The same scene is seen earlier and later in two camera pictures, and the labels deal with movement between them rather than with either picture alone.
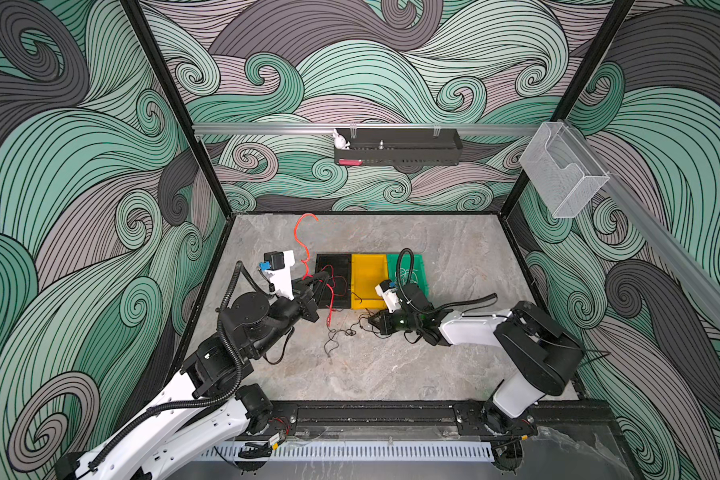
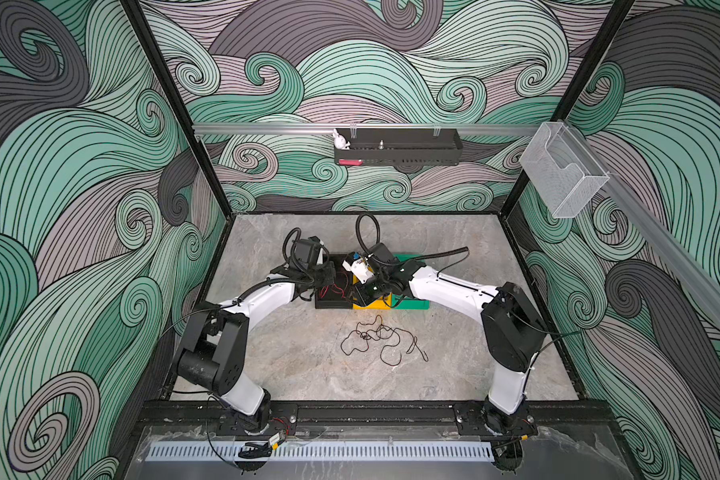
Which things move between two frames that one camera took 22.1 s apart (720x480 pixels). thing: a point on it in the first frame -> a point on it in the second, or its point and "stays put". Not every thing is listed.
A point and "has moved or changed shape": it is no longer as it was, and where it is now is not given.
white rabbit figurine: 340,141 stays put
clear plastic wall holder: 563,170 stays put
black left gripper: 303,298 -> 328,271
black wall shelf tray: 401,146 stays put
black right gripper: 382,325 -> 366,299
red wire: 330,281 has moved or changed shape
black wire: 353,329 -> 358,339
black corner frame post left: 176,97 stays put
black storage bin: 338,293 stays put
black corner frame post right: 610,26 stays put
